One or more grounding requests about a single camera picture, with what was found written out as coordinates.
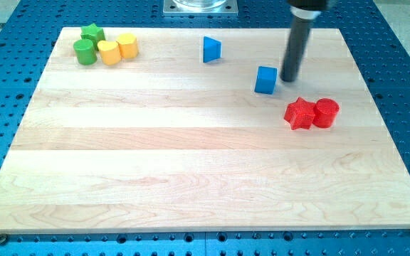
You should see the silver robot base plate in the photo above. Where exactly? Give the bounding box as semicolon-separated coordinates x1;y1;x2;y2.
162;0;238;16

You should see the red star block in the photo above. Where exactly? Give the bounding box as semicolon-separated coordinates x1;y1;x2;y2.
284;97;315;130

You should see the yellow heart block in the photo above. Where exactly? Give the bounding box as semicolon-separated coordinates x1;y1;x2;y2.
98;41;122;65

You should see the light wooden board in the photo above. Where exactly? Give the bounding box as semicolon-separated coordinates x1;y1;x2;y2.
0;27;410;234

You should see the green cylinder block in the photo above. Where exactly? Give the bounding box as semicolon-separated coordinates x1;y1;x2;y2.
73;39;97;65

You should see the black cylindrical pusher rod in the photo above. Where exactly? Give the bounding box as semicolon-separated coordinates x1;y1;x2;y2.
280;6;321;82

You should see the black robot arm end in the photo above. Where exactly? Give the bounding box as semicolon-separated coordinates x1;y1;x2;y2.
287;0;337;11

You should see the yellow hexagon block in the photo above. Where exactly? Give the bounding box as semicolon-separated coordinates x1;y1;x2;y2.
117;33;139;59

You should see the blue cube block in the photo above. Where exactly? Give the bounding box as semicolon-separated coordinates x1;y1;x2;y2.
254;66;278;95

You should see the blue triangular prism block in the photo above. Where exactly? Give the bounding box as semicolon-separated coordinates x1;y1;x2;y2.
203;36;221;63

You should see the red cylinder block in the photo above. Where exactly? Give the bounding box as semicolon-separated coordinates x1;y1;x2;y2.
312;98;340;128

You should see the green star block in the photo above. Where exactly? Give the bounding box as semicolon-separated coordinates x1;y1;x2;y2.
80;23;106;50

